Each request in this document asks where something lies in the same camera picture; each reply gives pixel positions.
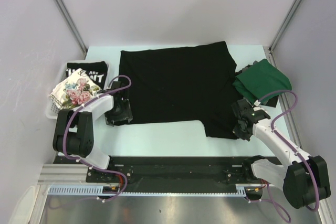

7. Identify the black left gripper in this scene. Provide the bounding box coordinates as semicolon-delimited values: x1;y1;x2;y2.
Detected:
104;99;132;126

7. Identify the plain black t-shirt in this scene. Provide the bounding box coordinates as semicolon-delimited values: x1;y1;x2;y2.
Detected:
119;41;242;139

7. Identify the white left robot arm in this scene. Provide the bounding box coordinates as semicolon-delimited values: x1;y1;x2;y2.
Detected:
53;81;133;182

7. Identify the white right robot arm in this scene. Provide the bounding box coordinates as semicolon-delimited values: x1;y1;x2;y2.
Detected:
232;99;331;209

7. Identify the white plastic basket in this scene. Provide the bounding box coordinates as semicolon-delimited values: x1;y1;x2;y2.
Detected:
45;59;112;120

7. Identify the green folded t-shirt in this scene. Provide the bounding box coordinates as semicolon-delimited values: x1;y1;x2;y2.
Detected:
233;59;292;104

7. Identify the black printed t-shirt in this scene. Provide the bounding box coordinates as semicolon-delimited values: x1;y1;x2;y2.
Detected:
65;61;109;89

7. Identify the white floral t-shirt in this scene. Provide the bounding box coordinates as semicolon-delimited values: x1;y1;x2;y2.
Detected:
49;68;101;110

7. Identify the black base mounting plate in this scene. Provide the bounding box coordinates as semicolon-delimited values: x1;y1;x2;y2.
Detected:
85;157;265;194

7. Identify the aluminium frame rail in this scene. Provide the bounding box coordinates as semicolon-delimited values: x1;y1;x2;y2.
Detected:
38;163;91;185

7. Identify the white slotted cable duct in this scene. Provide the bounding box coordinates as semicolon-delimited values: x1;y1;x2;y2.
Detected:
48;185;127;196

